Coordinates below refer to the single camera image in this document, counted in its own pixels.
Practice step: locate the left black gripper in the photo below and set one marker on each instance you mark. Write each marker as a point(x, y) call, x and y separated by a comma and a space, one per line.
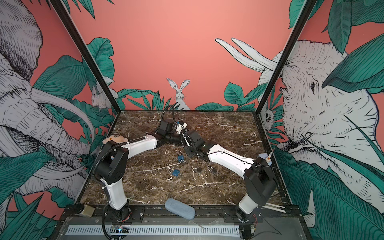
point(182, 139)

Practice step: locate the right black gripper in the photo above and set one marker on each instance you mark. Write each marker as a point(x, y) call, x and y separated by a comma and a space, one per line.
point(188, 152)

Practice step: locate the dark padlock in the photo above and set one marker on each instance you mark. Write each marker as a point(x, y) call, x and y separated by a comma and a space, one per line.
point(197, 170)
point(212, 170)

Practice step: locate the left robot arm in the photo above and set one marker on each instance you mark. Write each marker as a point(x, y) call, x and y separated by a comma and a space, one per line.
point(110, 166)

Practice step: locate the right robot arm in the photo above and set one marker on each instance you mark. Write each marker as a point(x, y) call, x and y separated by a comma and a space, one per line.
point(260, 180)

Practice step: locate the blue padlock middle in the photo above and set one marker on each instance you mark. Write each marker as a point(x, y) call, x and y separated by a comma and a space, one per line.
point(181, 159)

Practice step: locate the blue padlock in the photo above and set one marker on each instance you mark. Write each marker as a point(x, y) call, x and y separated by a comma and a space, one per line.
point(175, 172)
point(181, 159)

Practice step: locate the blue padlock near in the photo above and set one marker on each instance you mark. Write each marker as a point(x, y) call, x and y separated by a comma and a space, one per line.
point(175, 172)

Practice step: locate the plush doll striped shirt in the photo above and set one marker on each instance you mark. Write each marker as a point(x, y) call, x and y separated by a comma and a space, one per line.
point(116, 139)

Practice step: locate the blue grey pouch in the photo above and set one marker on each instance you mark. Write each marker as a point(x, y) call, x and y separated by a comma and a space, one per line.
point(181, 209)

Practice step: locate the blue grey toy box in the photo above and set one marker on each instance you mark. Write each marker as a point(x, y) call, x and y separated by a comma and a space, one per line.
point(266, 157)

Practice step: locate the masking tape roll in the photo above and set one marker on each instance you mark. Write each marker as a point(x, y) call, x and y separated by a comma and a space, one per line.
point(84, 210)

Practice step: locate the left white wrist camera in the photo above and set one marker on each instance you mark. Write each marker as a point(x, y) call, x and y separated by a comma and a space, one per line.
point(181, 127)

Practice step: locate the black mounting rail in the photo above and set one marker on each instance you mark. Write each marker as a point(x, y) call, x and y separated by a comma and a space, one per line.
point(229, 213)

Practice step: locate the white vented rail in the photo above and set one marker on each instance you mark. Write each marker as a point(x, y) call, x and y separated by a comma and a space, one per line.
point(129, 230)

